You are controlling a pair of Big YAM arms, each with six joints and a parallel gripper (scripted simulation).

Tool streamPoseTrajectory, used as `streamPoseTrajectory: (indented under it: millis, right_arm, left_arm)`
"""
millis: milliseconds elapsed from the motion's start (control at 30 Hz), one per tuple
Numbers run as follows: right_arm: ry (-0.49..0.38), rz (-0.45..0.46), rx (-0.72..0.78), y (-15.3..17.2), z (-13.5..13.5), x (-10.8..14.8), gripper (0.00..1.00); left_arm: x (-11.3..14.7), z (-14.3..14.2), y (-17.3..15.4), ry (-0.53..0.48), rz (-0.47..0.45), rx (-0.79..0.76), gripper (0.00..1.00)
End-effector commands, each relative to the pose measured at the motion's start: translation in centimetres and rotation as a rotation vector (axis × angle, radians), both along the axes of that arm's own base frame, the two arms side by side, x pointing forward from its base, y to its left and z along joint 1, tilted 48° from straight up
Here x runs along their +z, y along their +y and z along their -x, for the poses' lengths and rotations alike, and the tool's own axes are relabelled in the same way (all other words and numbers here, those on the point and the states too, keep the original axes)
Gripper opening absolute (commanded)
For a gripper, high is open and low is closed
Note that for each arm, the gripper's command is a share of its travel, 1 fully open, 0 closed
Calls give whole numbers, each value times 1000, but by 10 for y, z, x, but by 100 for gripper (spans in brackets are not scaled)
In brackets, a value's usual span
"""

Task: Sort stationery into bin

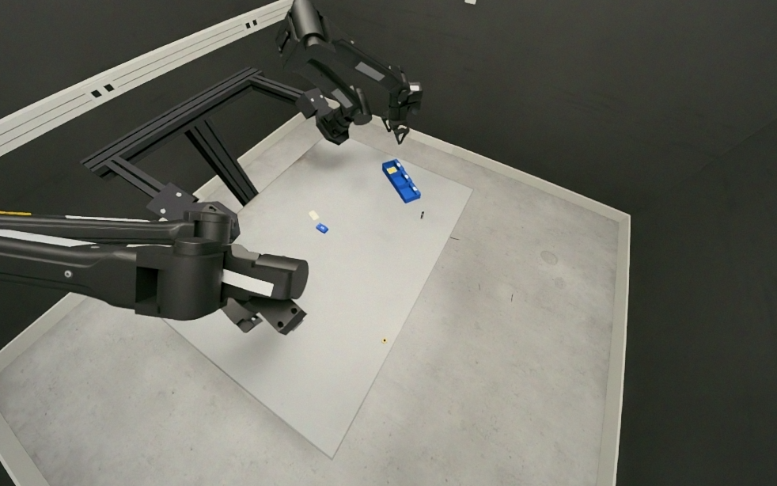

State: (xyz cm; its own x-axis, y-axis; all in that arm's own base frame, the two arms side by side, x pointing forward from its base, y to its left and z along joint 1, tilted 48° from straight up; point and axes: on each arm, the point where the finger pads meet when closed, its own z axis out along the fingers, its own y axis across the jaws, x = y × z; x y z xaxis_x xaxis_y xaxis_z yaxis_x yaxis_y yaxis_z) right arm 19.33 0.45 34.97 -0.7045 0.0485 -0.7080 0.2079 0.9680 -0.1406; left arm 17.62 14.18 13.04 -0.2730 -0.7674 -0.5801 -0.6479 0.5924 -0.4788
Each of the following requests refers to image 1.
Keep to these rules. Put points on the blue three-compartment bin rack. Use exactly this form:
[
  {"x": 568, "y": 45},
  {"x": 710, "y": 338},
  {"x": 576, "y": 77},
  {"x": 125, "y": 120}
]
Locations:
[{"x": 401, "y": 181}]

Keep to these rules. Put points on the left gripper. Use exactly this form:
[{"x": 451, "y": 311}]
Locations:
[{"x": 392, "y": 115}]

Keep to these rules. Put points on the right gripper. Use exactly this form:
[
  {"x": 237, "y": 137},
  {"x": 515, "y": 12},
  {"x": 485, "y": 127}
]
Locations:
[{"x": 240, "y": 316}]

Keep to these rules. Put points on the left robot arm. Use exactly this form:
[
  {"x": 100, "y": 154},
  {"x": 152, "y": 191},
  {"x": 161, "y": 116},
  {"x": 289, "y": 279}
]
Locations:
[{"x": 304, "y": 49}]

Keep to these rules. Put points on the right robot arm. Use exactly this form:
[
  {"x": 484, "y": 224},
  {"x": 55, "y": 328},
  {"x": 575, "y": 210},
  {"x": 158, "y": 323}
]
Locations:
[{"x": 191, "y": 276}]

